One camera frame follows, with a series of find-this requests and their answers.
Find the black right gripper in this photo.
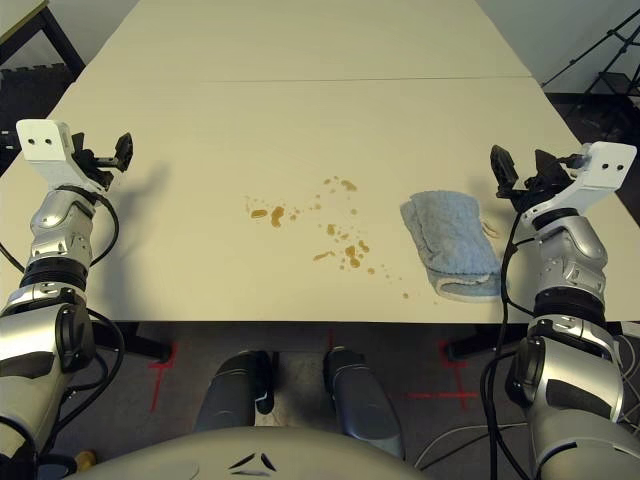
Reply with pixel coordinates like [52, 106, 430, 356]
[489, 144, 575, 214]

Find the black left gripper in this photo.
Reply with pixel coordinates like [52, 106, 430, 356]
[71, 131, 136, 193]

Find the light blue fluffy rag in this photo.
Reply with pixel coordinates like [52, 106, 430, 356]
[399, 189, 503, 303]

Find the black foam floor mat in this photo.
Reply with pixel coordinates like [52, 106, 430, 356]
[0, 64, 77, 147]

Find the black low stand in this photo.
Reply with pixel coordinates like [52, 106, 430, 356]
[587, 69, 640, 97]

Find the black tripod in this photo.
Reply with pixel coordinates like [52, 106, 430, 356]
[542, 0, 640, 96]

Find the brown liquid spill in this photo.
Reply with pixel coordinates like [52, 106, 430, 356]
[243, 174, 412, 301]

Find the black table foot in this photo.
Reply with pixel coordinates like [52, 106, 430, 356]
[92, 322, 171, 364]

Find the red floor tape mark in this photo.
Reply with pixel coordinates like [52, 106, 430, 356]
[148, 342, 179, 407]
[406, 372, 479, 412]

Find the grey left robot leg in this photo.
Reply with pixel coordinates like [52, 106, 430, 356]
[192, 349, 275, 434]

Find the grey robot leg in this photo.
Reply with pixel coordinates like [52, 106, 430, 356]
[192, 349, 275, 434]
[322, 345, 405, 459]

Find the grey right robot leg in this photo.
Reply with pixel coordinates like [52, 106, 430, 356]
[322, 345, 405, 459]

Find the grey robot torso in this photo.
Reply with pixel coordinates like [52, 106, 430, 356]
[74, 423, 426, 480]

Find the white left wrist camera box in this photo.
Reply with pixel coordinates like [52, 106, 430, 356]
[15, 118, 105, 194]

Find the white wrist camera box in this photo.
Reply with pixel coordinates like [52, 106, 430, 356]
[15, 118, 105, 194]
[520, 140, 638, 222]

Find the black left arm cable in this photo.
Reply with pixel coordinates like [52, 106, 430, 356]
[39, 192, 126, 461]

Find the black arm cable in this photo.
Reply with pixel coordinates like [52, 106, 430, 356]
[39, 192, 126, 461]
[479, 199, 539, 480]

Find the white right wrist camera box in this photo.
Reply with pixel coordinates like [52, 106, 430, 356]
[520, 140, 638, 222]

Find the wooden table with black frame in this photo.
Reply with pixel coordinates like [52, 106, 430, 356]
[0, 0, 86, 81]

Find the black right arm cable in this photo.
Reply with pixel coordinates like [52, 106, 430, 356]
[479, 199, 539, 480]

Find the white floor cable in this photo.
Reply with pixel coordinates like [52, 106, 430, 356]
[413, 422, 532, 472]

